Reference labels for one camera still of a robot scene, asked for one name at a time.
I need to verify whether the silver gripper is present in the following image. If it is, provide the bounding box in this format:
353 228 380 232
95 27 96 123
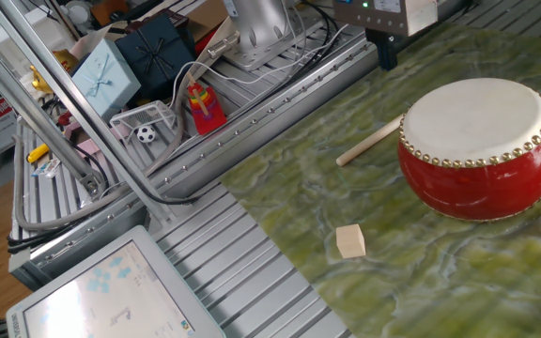
332 0 440 71

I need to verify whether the wooden drumstick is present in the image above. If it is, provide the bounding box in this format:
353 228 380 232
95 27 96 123
335 112 407 168

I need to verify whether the red drum white head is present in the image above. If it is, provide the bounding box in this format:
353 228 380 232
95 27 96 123
396 77 541 223

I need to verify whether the silver cylindrical fitting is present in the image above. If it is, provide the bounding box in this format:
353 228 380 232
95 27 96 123
207 30 242 60

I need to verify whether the cardboard sheet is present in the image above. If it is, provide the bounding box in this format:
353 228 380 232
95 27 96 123
183 0 234 43

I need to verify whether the wooden cube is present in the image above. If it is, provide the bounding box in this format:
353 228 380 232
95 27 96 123
335 223 367 260

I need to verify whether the dark blue gift box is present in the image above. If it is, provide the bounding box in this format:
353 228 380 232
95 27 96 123
114 12 196 100

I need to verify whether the green marble pattern board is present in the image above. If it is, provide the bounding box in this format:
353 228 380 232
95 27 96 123
220 21 541 338

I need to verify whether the white mini goal net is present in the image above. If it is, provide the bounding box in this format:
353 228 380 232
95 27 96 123
109 100 178 145

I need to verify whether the small soccer ball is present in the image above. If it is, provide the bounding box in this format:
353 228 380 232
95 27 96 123
135 125 158 145

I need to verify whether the brown box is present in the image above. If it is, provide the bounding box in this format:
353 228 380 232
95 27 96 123
89 0 131 27

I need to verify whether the light blue gift box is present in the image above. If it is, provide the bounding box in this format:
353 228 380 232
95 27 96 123
70 38 143 122

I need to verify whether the pink tray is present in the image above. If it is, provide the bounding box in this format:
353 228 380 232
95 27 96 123
63 122 133 163

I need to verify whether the gold cat figurine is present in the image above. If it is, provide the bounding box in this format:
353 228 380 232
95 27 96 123
29 49 80 95

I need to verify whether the small printed packet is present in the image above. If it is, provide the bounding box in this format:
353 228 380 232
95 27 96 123
31 158 61 179

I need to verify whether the white teach pendant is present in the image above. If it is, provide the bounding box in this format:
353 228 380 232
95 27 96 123
6 224 227 338

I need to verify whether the silver column pedestal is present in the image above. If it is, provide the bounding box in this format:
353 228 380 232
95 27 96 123
221 0 331 72

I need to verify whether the thin white cable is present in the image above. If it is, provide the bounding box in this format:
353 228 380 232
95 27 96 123
169 23 350 112

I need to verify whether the aluminium rail beam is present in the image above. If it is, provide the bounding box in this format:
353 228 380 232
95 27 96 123
8 27 384 292

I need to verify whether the rainbow ring stacking toy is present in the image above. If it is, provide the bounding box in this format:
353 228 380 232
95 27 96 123
185 70 228 136

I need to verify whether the thin black cable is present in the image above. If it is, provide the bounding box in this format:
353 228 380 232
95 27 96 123
68 140 204 207

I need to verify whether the aluminium frame post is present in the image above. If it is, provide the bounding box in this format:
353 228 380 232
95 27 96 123
0 0 177 224
0 27 106 196

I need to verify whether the yellow handled tool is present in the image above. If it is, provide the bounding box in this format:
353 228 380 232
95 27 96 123
26 143 51 164

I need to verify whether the thick grey hose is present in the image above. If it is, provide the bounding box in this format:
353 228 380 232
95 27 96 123
12 65 206 232

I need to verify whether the black cable bundle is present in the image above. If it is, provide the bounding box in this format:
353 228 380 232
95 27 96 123
6 220 88 254

